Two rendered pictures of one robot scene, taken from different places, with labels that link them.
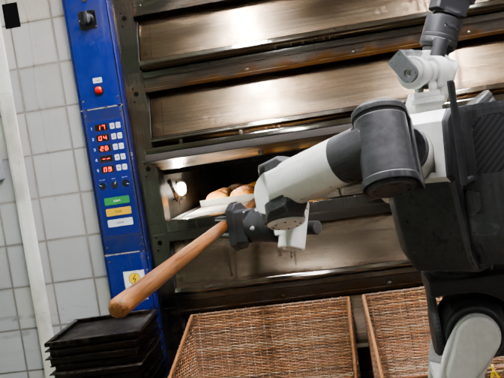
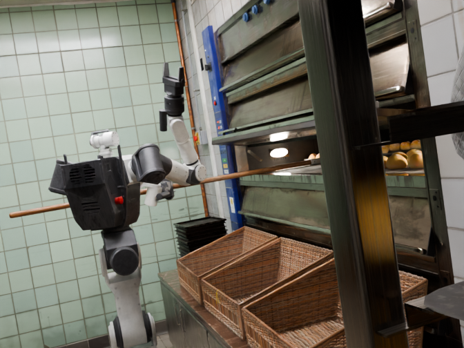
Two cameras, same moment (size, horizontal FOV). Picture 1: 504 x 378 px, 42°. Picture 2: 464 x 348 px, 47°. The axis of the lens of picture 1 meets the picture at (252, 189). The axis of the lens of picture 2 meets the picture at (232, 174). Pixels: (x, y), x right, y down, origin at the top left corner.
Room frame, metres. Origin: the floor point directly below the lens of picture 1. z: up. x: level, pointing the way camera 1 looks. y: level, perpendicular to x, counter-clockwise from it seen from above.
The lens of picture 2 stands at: (0.78, -2.72, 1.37)
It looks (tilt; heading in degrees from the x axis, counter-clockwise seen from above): 3 degrees down; 65
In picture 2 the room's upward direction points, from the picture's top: 9 degrees counter-clockwise
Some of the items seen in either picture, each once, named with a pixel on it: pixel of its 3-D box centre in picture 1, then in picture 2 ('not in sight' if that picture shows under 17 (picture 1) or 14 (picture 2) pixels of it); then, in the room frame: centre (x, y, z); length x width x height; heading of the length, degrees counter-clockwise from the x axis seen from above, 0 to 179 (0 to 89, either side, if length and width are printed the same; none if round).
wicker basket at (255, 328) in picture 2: not in sight; (328, 315); (1.81, -1.15, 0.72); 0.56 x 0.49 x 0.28; 82
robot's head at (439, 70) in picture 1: (425, 78); (105, 142); (1.30, -0.37, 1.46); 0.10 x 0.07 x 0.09; 137
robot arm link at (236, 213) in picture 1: (250, 225); (163, 189); (1.65, 0.02, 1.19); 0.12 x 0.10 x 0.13; 47
